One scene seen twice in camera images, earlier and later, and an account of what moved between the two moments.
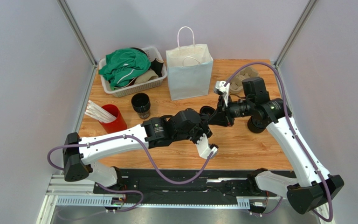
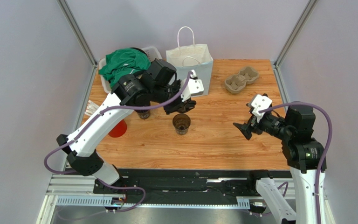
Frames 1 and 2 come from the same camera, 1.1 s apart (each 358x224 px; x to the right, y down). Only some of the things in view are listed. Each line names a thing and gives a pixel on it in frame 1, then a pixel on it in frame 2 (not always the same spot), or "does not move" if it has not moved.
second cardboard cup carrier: x=236 y=85 does not move
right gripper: x=223 y=111 -> x=252 y=123
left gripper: x=204 y=128 -> x=179 y=106
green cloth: x=124 y=65 does not move
